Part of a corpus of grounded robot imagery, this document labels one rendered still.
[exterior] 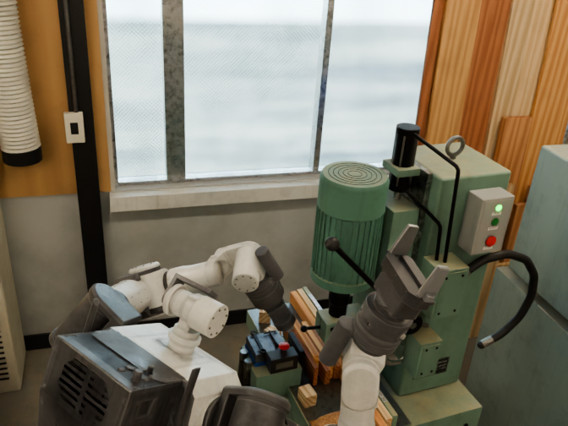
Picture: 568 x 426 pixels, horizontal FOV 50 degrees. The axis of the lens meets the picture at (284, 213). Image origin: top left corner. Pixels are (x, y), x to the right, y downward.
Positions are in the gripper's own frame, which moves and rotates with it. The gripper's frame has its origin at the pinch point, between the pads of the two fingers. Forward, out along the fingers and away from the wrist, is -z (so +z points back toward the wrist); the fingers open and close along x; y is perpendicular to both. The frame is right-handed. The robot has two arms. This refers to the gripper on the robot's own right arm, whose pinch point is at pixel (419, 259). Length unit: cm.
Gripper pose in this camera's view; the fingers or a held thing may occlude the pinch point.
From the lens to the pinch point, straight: 100.1
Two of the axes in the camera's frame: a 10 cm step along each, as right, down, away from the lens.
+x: -2.7, -5.9, 7.6
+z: -3.5, 8.0, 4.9
